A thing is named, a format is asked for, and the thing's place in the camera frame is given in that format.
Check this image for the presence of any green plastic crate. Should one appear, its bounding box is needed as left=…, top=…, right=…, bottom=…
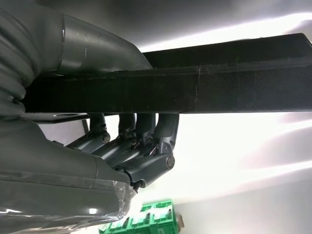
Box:
left=98, top=199, right=181, bottom=234

